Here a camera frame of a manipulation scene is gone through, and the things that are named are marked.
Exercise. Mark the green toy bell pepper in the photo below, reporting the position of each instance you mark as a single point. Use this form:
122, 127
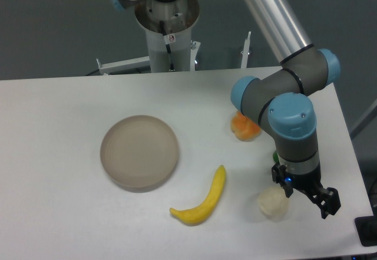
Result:
275, 157

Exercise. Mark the black device at table edge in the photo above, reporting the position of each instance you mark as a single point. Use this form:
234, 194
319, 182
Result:
366, 229

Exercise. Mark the beige round plate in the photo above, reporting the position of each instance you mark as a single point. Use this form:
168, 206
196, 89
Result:
139, 153

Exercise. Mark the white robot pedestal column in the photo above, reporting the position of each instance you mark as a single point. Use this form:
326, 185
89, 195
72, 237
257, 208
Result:
168, 27

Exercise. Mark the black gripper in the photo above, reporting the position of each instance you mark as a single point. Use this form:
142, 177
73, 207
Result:
326, 199

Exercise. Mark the orange toy bell pepper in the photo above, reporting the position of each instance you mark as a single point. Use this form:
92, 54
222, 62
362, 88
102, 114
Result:
243, 127

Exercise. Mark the white metal frame bracket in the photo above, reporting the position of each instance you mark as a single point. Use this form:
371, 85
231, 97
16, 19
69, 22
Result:
124, 66

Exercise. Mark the white toy pear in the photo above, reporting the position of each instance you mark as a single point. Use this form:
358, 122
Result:
273, 202

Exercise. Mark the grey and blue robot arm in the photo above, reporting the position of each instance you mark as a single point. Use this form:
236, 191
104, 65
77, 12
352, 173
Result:
279, 104

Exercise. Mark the yellow toy banana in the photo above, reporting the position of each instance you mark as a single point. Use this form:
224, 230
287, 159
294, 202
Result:
203, 211

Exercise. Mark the white upright bracket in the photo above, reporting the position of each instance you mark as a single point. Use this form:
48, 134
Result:
246, 51

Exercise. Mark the grey metal stand leg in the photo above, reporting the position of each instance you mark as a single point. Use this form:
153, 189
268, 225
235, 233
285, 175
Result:
363, 121

